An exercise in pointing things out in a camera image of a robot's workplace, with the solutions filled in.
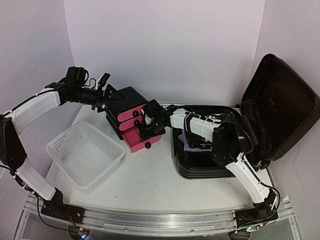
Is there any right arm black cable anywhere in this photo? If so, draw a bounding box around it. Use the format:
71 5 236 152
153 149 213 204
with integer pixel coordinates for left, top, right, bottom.
184 107 282 211

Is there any white perforated plastic basket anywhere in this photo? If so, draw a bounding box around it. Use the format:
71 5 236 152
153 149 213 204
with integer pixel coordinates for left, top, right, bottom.
45 120 126 192

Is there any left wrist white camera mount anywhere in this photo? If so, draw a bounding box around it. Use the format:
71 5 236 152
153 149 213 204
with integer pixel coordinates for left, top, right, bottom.
95 72 111 90

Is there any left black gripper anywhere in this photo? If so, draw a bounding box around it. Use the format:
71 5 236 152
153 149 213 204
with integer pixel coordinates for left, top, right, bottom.
69 83 125 113

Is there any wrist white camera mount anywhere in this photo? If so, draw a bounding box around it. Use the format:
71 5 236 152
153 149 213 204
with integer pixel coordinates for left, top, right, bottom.
143 114 153 126
95 72 111 90

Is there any black ribbed hard-shell suitcase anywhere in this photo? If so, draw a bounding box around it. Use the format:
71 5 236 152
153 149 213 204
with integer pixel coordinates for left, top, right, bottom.
172 53 320 179

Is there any black pink three-drawer organizer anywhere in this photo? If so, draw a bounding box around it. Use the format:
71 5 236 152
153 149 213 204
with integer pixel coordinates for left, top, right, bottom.
106 86 162 153

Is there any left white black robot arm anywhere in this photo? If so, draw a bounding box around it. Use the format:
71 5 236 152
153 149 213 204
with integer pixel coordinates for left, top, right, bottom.
0 66 124 219

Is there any black white patterned folded garment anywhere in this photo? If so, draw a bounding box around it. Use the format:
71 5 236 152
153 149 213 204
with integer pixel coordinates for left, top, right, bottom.
186 134 212 149

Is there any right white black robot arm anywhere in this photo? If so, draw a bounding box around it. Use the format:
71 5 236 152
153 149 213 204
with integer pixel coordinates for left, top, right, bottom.
138 99 281 228

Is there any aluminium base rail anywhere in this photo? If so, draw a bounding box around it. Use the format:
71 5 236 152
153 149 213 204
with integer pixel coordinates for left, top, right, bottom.
23 189 301 236

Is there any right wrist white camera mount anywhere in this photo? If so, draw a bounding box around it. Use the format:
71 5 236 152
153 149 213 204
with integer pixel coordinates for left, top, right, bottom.
143 114 153 126

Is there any purple folded cloth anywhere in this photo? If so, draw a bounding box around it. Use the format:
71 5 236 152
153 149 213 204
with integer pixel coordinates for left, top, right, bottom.
178 134 212 153

